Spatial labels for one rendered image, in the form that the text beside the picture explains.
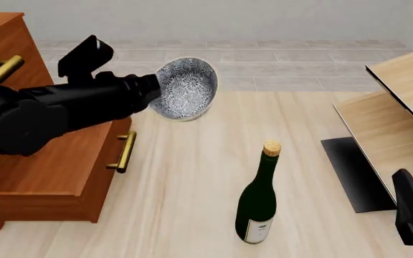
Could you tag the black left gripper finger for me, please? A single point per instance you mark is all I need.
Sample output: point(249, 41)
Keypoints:
point(157, 90)

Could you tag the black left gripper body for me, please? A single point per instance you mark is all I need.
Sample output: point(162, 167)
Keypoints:
point(138, 91)

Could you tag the blue-white patterned bowl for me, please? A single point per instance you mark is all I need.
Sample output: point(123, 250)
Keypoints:
point(190, 90)

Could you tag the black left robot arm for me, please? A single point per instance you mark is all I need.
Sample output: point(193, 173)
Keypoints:
point(38, 113)

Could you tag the wooden cabinet drawer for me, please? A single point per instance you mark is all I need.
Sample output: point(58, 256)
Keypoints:
point(59, 166)
point(16, 53)

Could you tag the pale wooden rack, black base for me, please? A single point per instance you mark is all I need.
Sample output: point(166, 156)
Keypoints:
point(389, 121)

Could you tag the dark green wine bottle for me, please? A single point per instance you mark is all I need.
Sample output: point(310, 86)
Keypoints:
point(256, 199)

